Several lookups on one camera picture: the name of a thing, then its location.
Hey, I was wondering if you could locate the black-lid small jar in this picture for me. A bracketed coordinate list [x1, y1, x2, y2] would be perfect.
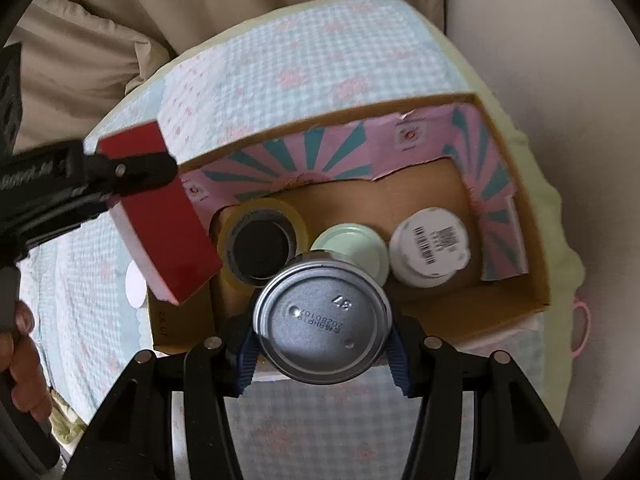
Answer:
[232, 220, 296, 281]

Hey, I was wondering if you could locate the small white bottle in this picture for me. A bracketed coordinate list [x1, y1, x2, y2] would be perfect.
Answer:
[125, 261, 151, 309]

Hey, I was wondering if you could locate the person's left hand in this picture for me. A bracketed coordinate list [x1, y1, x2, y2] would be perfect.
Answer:
[0, 305, 53, 423]

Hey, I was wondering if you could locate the blue pink checkered blanket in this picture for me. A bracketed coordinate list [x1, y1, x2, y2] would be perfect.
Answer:
[22, 0, 546, 480]

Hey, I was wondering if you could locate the pale green bed sheet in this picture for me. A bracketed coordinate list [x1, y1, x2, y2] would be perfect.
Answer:
[165, 0, 587, 361]

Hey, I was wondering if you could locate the white-lid round jar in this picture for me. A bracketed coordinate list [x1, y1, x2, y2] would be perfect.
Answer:
[389, 206, 472, 288]

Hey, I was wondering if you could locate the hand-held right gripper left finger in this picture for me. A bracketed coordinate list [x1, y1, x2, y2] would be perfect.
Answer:
[62, 315, 261, 480]

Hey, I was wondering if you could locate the cardboard box with pink lining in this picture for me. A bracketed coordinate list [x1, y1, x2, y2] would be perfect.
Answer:
[147, 91, 551, 376]

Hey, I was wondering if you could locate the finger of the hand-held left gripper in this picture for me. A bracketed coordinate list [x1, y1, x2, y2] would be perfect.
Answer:
[82, 152, 178, 202]

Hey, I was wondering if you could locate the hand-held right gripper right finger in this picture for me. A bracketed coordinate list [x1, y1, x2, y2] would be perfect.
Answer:
[387, 320, 581, 480]

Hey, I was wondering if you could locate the pink loop strap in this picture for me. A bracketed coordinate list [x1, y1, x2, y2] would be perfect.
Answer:
[570, 297, 591, 358]

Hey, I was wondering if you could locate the red rectangular box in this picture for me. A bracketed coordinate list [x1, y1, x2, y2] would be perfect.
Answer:
[96, 121, 222, 307]

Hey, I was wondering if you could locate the clear yellowish tape roll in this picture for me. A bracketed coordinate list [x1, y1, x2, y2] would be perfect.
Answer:
[216, 197, 312, 289]

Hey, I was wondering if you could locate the silver round tin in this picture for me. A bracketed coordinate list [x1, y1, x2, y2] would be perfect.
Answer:
[251, 255, 394, 387]

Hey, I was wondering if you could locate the pale green round jar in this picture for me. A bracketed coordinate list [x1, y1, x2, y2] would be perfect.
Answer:
[309, 223, 391, 286]

